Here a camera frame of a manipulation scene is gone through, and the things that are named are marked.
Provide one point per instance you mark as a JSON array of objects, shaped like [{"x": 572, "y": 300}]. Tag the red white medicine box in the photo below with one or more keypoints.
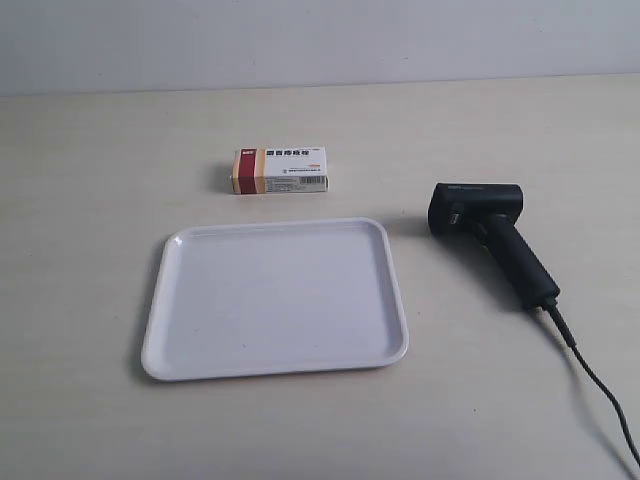
[{"x": 280, "y": 170}]

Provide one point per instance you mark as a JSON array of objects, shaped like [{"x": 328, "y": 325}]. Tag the black handheld barcode scanner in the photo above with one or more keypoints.
[{"x": 489, "y": 212}]

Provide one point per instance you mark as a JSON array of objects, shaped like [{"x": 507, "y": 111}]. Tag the white plastic tray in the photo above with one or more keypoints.
[{"x": 274, "y": 298}]

